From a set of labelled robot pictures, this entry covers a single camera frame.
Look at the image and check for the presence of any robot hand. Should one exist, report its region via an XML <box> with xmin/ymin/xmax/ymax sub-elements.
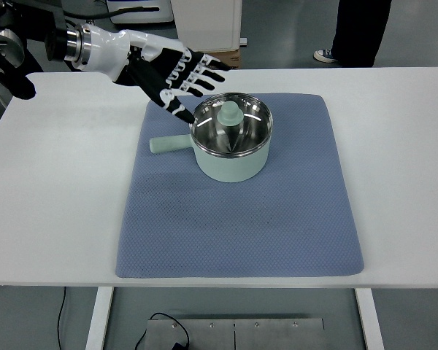
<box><xmin>88</xmin><ymin>26</ymin><xmax>231</xmax><ymax>125</ymax></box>

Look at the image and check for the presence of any glass lid with green knob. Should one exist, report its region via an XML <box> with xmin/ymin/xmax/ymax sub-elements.
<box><xmin>189</xmin><ymin>93</ymin><xmax>274</xmax><ymax>156</ymax></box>

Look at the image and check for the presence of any green pot with handle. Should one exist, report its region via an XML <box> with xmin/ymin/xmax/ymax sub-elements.
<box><xmin>148</xmin><ymin>93</ymin><xmax>274</xmax><ymax>183</ymax></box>

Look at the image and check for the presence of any white device with black slot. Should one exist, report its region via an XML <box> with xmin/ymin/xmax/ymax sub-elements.
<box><xmin>107</xmin><ymin>0</ymin><xmax>174</xmax><ymax>25</ymax></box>

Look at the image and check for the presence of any white cabinet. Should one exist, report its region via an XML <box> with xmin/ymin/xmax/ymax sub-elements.
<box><xmin>169</xmin><ymin>0</ymin><xmax>248</xmax><ymax>52</ymax></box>

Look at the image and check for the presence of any cardboard box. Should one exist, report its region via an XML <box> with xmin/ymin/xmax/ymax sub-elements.
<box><xmin>210</xmin><ymin>49</ymin><xmax>242</xmax><ymax>70</ymax></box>

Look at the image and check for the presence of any blue textured mat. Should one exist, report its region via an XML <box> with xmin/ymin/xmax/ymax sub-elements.
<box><xmin>115</xmin><ymin>93</ymin><xmax>365</xmax><ymax>279</ymax></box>

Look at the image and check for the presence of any person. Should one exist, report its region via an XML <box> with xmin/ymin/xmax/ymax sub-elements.
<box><xmin>312</xmin><ymin>0</ymin><xmax>393</xmax><ymax>69</ymax></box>

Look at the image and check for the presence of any white table leg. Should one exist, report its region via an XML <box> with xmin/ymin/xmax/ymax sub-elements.
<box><xmin>353</xmin><ymin>288</ymin><xmax>385</xmax><ymax>350</ymax></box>
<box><xmin>84</xmin><ymin>287</ymin><xmax>115</xmax><ymax>350</ymax></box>

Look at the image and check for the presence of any grey metal plate with screws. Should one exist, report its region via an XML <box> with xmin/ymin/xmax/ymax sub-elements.
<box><xmin>145</xmin><ymin>317</ymin><xmax>326</xmax><ymax>350</ymax></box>

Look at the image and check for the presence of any thin black cable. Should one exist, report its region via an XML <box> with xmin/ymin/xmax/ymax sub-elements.
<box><xmin>56</xmin><ymin>287</ymin><xmax>67</xmax><ymax>350</ymax></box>

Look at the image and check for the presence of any black cable with adapter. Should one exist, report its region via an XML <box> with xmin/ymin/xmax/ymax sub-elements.
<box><xmin>133</xmin><ymin>311</ymin><xmax>191</xmax><ymax>350</ymax></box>

